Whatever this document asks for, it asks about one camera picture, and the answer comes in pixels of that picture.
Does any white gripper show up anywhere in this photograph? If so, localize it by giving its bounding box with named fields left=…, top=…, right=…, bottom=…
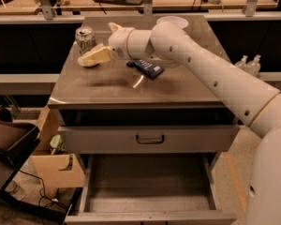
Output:
left=78, top=22, right=134, bottom=68

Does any green 7up soda can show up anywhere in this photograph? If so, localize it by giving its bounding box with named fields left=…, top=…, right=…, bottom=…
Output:
left=75, top=26, right=97, bottom=68

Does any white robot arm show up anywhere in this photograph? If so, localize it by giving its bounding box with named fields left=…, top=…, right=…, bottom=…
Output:
left=80, top=21, right=281, bottom=225

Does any closed grey top drawer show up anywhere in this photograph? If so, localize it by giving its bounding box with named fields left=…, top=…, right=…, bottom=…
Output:
left=58, top=125, right=239, bottom=154

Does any open grey middle drawer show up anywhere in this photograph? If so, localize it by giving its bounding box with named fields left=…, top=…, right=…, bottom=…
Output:
left=65, top=154, right=237, bottom=225

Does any dark blue snack packet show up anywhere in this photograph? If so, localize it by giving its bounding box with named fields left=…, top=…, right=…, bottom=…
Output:
left=126, top=59, right=164, bottom=79

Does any white ceramic bowl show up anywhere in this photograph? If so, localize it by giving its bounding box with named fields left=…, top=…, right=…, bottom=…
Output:
left=155, top=16, right=188, bottom=29

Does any clear plastic pump bottle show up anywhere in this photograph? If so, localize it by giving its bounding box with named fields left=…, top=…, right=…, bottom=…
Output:
left=234, top=55, right=247, bottom=69

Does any dark brown office chair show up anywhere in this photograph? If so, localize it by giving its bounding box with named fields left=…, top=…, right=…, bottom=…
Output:
left=0, top=106, right=39, bottom=195

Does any brown cardboard box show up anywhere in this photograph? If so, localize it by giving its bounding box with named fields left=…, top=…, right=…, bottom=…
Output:
left=32, top=106, right=85, bottom=199

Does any black floor cable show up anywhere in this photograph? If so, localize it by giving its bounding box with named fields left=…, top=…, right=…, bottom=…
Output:
left=18, top=168, right=69, bottom=213

